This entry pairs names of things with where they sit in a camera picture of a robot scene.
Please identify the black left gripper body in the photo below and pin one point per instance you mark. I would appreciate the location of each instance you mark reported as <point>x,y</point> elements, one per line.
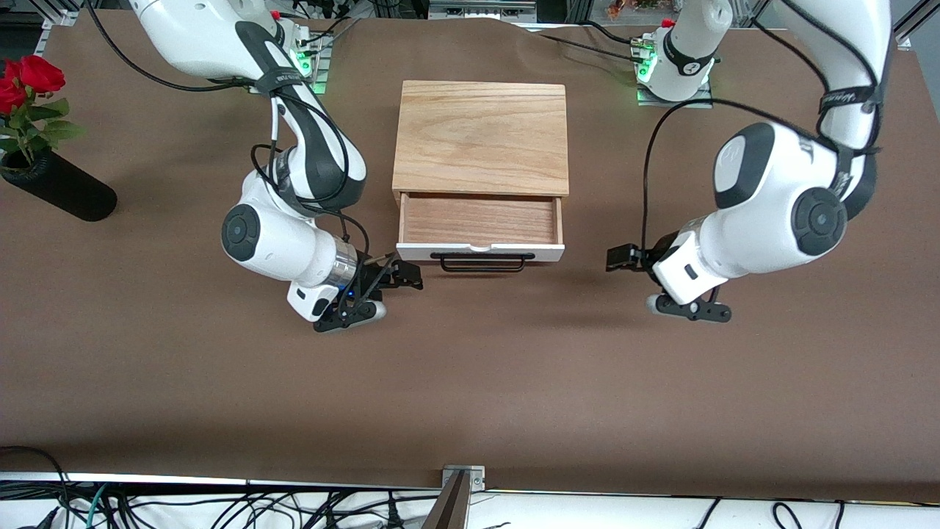
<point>649,256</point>

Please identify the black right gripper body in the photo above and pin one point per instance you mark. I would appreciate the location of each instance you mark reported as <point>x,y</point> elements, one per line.
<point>373,275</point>

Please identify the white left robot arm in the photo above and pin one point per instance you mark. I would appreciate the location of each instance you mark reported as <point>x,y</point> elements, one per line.
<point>778,198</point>

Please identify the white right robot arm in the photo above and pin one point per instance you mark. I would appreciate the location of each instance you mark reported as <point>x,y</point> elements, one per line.
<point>294,147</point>

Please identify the brown table cover mat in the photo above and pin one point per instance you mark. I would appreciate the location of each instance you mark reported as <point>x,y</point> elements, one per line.
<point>470,367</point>

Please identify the light wooden cabinet box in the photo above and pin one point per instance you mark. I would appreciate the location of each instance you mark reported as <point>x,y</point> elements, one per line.
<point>481,136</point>

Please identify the grey equipment box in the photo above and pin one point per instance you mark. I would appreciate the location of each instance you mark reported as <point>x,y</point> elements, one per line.
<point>481,9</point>

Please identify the red roses with green leaves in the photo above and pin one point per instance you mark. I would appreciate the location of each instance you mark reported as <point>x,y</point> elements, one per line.
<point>29,88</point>

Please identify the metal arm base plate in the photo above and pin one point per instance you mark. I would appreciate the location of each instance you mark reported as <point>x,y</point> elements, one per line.
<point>321,62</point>
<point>701,99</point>

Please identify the metal bracket with camera post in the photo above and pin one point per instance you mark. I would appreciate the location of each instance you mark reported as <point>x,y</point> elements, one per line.
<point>459,488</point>

